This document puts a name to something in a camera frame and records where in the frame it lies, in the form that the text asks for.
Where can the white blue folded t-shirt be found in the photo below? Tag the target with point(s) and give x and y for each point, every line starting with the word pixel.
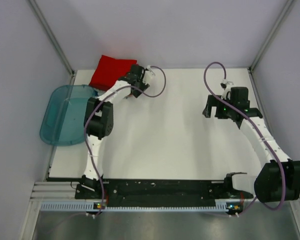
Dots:
pixel 98 92

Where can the dark red folded t-shirt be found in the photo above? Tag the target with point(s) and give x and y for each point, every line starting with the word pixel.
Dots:
pixel 103 88

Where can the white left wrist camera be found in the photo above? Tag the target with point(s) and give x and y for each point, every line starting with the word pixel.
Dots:
pixel 149 75

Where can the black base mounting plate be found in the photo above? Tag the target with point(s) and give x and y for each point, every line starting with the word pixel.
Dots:
pixel 165 202

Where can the aluminium frame rail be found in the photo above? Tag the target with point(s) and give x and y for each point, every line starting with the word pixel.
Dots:
pixel 52 191

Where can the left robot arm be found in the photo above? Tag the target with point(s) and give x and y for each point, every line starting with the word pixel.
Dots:
pixel 99 123

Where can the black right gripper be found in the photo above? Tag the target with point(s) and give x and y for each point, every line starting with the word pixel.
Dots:
pixel 215 101

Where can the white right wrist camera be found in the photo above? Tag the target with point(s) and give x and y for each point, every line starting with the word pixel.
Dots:
pixel 226 85

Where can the right aluminium corner post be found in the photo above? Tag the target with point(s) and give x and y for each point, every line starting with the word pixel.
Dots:
pixel 279 21

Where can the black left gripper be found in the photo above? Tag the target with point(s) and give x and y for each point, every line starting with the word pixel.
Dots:
pixel 144 86

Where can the left aluminium corner post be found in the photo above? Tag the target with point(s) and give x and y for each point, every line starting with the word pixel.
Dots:
pixel 50 35

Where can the grey slotted cable duct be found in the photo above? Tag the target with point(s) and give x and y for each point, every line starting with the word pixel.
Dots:
pixel 83 206

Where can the aluminium corner post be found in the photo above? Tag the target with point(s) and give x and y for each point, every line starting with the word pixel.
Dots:
pixel 50 35
pixel 279 21

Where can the translucent blue plastic bin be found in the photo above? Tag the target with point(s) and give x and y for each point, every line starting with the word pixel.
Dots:
pixel 63 121

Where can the bright red t-shirt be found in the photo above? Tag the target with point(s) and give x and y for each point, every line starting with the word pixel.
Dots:
pixel 110 69

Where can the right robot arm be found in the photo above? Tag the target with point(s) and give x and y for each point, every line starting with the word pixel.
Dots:
pixel 279 177

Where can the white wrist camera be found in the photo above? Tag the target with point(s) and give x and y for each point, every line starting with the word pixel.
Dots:
pixel 226 85
pixel 149 75

